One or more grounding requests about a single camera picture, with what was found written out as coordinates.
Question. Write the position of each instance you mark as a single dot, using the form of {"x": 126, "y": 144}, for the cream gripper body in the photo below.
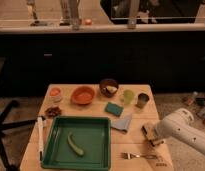
{"x": 157, "y": 141}

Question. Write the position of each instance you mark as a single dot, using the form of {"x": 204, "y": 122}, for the white block eraser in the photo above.
{"x": 148, "y": 131}

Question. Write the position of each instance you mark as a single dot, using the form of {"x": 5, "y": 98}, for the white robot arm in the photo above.
{"x": 176, "y": 125}

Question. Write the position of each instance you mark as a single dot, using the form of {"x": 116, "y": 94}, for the grey folded cloth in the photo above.
{"x": 122, "y": 124}

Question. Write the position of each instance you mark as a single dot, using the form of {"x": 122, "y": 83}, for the dark metal cup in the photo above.
{"x": 142, "y": 100}

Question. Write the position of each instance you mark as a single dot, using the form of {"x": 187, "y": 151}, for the silver fork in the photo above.
{"x": 131, "y": 156}

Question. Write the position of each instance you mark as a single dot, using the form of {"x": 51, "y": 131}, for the green plastic cup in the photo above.
{"x": 128, "y": 96}

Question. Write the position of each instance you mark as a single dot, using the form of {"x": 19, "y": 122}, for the teal sponge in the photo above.
{"x": 114, "y": 109}

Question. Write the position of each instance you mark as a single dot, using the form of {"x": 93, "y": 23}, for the green plastic tray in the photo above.
{"x": 92, "y": 134}

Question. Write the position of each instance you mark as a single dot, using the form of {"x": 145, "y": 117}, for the dark brown bowl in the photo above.
{"x": 108, "y": 87}

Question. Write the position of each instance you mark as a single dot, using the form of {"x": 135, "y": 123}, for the green cucumber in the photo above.
{"x": 78, "y": 151}

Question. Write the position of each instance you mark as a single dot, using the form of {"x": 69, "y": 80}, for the dark cabinet counter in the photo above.
{"x": 36, "y": 57}

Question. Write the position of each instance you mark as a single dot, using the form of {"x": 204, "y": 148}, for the orange bowl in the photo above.
{"x": 83, "y": 95}

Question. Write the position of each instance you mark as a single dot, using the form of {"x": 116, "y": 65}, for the small dish of nuts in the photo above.
{"x": 53, "y": 111}

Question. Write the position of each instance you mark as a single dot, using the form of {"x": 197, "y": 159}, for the small orange-filled cup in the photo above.
{"x": 55, "y": 94}

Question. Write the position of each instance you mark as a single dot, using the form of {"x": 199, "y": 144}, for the white marker pen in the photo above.
{"x": 40, "y": 136}

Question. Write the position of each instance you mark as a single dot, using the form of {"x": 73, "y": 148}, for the black chair base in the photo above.
{"x": 6, "y": 126}

